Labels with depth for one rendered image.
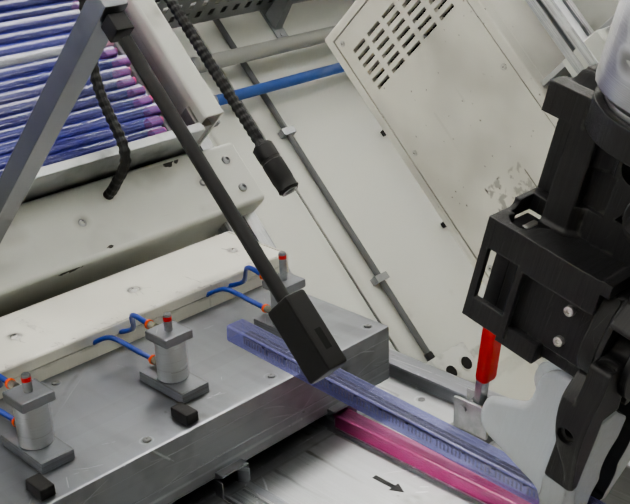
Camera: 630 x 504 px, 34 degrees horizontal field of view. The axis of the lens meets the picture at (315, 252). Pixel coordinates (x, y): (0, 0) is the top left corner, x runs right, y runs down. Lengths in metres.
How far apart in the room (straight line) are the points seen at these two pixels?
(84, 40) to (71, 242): 0.30
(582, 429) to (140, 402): 0.38
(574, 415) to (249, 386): 0.35
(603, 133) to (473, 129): 1.33
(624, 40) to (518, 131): 1.29
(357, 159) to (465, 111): 1.55
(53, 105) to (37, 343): 0.20
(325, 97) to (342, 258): 0.59
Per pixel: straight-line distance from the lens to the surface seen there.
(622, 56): 0.39
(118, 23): 0.59
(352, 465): 0.75
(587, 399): 0.43
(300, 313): 0.53
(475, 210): 1.77
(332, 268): 2.97
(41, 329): 0.81
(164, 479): 0.69
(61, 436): 0.71
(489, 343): 0.74
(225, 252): 0.90
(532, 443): 0.49
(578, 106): 0.42
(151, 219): 0.92
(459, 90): 1.73
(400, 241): 3.17
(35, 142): 0.69
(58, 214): 0.89
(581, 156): 0.43
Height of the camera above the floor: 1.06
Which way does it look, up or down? 11 degrees up
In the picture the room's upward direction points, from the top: 32 degrees counter-clockwise
